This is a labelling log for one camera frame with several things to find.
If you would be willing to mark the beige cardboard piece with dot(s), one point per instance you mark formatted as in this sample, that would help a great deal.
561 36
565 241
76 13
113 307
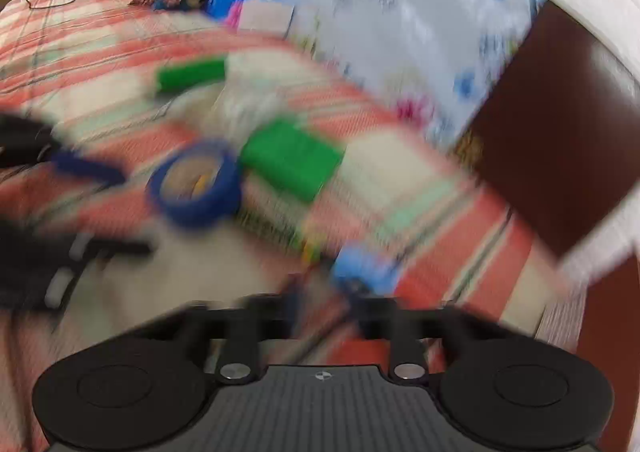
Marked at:
266 16

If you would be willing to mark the white crumpled plastic wrap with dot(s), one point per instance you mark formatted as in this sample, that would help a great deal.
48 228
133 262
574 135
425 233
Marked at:
247 104

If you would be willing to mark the floral clear plastic bag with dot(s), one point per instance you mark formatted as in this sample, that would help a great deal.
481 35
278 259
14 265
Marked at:
400 27

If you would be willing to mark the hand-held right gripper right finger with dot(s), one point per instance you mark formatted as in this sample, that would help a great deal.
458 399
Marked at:
376 318

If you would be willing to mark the green cylindrical tube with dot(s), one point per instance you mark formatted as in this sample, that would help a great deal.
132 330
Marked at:
190 74

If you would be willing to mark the red plaid blanket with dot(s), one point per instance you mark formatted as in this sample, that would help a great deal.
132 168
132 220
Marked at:
75 62

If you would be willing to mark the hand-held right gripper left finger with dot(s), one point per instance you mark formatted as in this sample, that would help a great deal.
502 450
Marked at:
270 313

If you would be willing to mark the blue tape roll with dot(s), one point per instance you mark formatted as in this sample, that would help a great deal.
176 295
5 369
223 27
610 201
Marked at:
167 197

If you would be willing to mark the yellow green small item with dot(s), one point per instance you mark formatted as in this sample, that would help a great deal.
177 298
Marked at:
311 248

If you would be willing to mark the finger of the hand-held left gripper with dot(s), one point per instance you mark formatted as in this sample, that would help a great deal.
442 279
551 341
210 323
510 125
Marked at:
87 167
120 248

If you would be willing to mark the green packet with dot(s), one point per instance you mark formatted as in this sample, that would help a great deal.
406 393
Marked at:
292 157

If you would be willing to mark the light blue small object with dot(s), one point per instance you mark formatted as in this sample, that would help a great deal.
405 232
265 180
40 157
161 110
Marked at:
362 268

